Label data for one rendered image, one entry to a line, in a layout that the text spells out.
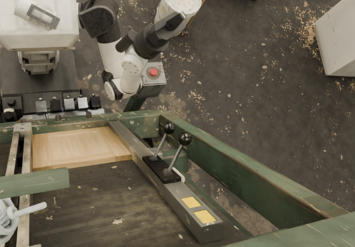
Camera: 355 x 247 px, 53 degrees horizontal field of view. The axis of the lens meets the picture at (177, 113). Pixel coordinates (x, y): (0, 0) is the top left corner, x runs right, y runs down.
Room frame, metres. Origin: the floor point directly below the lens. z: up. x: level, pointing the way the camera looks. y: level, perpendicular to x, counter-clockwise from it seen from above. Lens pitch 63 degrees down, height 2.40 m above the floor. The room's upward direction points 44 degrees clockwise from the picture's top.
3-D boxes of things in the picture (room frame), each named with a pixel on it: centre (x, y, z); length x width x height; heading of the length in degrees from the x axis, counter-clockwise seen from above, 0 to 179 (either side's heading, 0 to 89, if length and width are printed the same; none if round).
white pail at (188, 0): (1.75, 0.56, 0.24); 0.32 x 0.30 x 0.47; 137
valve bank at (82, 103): (0.41, 0.43, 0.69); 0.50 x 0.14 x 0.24; 143
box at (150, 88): (0.80, 0.22, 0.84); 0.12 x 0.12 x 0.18; 53
